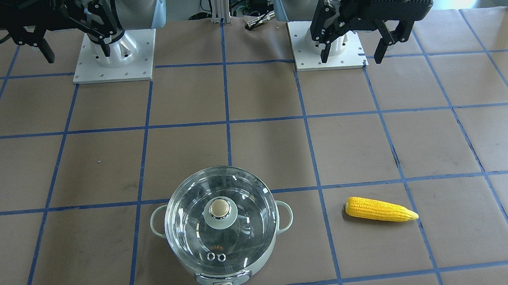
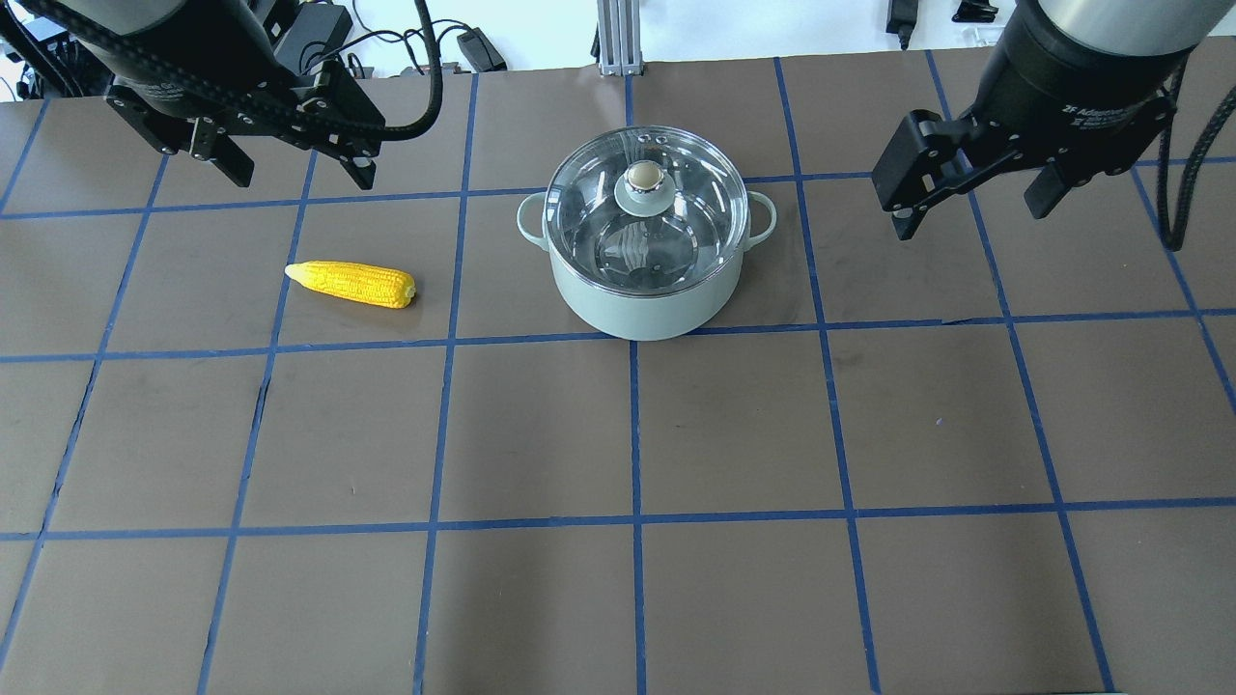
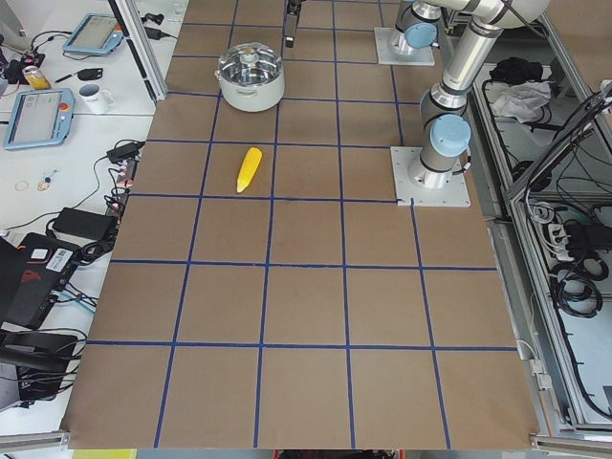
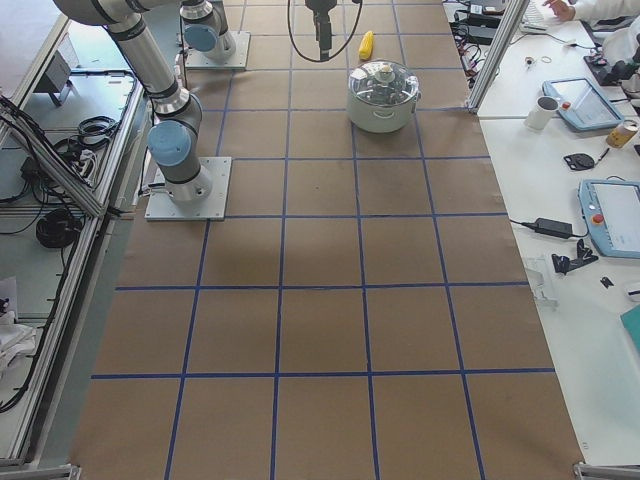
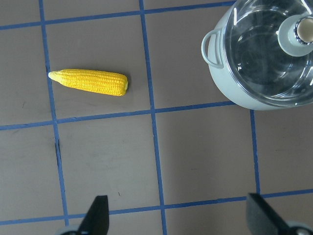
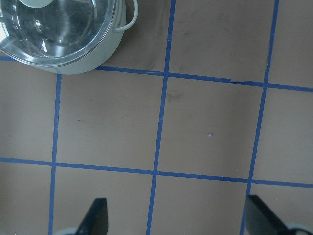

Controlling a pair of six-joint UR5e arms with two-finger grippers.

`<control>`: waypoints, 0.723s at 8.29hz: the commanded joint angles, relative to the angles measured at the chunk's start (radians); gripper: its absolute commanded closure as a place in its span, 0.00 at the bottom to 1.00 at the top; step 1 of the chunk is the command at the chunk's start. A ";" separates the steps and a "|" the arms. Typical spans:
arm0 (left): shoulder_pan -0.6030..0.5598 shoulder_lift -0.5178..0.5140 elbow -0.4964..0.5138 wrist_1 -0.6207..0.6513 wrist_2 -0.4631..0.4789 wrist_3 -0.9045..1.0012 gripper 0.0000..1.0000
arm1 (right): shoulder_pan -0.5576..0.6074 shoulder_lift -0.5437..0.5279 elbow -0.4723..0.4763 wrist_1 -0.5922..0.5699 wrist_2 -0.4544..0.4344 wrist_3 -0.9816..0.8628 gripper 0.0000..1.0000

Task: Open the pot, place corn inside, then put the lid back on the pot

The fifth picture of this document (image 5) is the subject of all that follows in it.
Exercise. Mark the glass pot lid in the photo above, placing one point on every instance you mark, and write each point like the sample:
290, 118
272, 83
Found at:
266, 51

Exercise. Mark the yellow corn cob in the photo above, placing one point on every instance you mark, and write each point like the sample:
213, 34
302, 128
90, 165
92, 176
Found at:
100, 82

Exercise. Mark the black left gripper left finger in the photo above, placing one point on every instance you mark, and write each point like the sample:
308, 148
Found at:
96, 221

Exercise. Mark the pale green cooking pot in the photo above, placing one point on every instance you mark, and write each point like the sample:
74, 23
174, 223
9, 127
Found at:
227, 80

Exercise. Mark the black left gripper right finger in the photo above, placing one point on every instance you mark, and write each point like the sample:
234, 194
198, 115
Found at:
262, 219

